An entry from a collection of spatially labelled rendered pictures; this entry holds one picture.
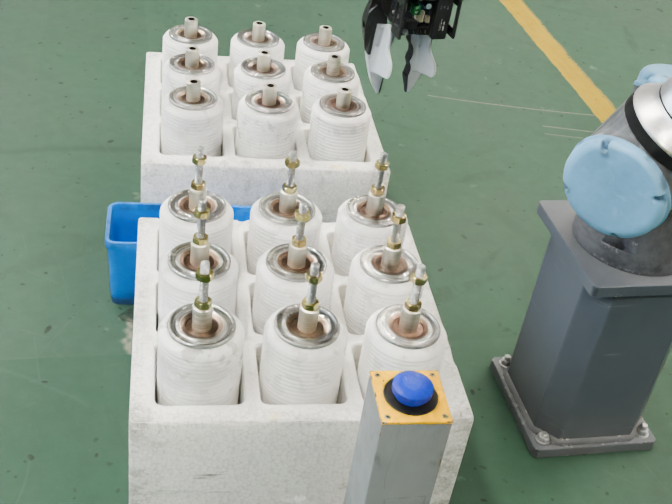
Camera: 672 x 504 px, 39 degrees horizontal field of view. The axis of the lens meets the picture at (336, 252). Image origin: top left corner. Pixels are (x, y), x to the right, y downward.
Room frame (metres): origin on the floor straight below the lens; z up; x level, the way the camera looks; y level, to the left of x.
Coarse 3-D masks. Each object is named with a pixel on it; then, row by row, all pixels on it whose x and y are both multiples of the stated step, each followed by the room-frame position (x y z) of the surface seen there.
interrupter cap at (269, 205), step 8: (280, 192) 1.08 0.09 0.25; (264, 200) 1.06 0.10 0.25; (272, 200) 1.06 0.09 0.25; (296, 200) 1.07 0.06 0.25; (304, 200) 1.08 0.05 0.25; (264, 208) 1.04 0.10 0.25; (272, 208) 1.05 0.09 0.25; (296, 208) 1.06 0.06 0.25; (312, 208) 1.06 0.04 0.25; (264, 216) 1.03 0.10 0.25; (272, 216) 1.03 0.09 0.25; (280, 216) 1.03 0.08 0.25; (288, 216) 1.03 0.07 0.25; (312, 216) 1.04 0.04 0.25; (280, 224) 1.02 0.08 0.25; (288, 224) 1.02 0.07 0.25; (296, 224) 1.02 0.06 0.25
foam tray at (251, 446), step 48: (144, 240) 1.03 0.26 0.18; (240, 240) 1.06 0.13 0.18; (144, 288) 0.93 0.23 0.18; (240, 288) 0.96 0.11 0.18; (336, 288) 0.99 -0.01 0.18; (144, 336) 0.84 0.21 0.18; (144, 384) 0.76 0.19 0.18; (240, 384) 0.82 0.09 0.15; (144, 432) 0.71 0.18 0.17; (192, 432) 0.72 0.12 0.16; (240, 432) 0.73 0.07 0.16; (288, 432) 0.74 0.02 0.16; (336, 432) 0.76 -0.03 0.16; (144, 480) 0.71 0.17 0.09; (192, 480) 0.72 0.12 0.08; (240, 480) 0.73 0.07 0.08; (288, 480) 0.75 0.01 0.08; (336, 480) 0.76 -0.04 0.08
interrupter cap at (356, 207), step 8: (352, 200) 1.09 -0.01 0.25; (360, 200) 1.10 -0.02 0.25; (384, 200) 1.11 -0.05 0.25; (352, 208) 1.08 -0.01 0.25; (360, 208) 1.08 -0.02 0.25; (384, 208) 1.09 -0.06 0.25; (392, 208) 1.09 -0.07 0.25; (352, 216) 1.05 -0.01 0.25; (360, 216) 1.06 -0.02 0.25; (368, 216) 1.07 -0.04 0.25; (376, 216) 1.07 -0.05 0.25; (384, 216) 1.07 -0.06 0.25; (368, 224) 1.04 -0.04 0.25; (376, 224) 1.04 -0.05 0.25; (384, 224) 1.05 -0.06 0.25; (392, 224) 1.05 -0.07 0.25
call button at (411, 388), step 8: (400, 376) 0.68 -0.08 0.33; (408, 376) 0.68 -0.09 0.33; (416, 376) 0.68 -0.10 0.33; (424, 376) 0.69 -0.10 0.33; (392, 384) 0.67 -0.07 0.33; (400, 384) 0.67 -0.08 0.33; (408, 384) 0.67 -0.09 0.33; (416, 384) 0.67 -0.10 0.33; (424, 384) 0.67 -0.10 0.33; (432, 384) 0.68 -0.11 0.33; (400, 392) 0.66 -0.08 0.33; (408, 392) 0.66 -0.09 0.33; (416, 392) 0.66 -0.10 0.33; (424, 392) 0.66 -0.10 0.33; (432, 392) 0.67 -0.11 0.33; (400, 400) 0.66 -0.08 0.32; (408, 400) 0.65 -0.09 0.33; (416, 400) 0.65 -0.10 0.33; (424, 400) 0.66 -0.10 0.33
